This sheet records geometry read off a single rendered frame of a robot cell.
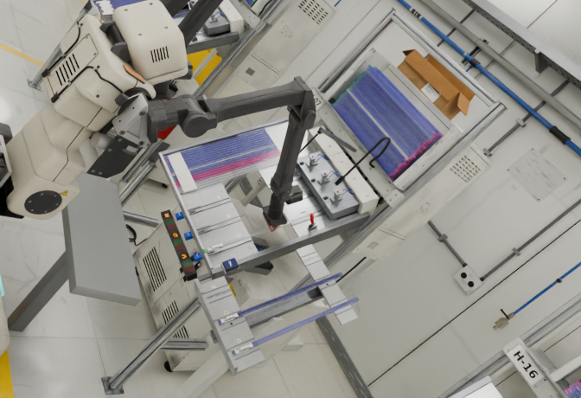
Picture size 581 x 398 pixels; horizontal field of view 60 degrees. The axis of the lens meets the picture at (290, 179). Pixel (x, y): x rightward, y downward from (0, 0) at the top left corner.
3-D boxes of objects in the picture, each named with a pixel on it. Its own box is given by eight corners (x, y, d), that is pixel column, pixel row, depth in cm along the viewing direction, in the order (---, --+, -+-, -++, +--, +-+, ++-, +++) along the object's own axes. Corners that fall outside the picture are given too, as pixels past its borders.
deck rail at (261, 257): (213, 282, 195) (212, 273, 191) (211, 278, 196) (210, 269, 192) (367, 223, 219) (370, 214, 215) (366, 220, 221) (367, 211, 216)
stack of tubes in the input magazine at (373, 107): (390, 178, 208) (439, 132, 201) (329, 104, 238) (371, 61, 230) (403, 186, 218) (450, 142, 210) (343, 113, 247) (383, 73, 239)
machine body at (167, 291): (162, 378, 236) (249, 297, 218) (124, 261, 276) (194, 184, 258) (252, 374, 285) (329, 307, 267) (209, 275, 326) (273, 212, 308)
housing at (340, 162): (357, 224, 220) (362, 203, 209) (305, 150, 248) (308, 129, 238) (373, 218, 223) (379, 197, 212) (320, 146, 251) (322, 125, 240)
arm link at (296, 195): (271, 176, 189) (282, 193, 185) (297, 170, 194) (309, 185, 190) (266, 197, 198) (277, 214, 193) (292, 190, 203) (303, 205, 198)
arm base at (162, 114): (137, 91, 134) (151, 119, 127) (166, 86, 137) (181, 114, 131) (137, 116, 140) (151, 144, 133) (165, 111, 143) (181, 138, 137)
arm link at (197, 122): (308, 68, 158) (324, 87, 153) (301, 102, 168) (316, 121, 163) (169, 96, 139) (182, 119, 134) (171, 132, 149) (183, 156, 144)
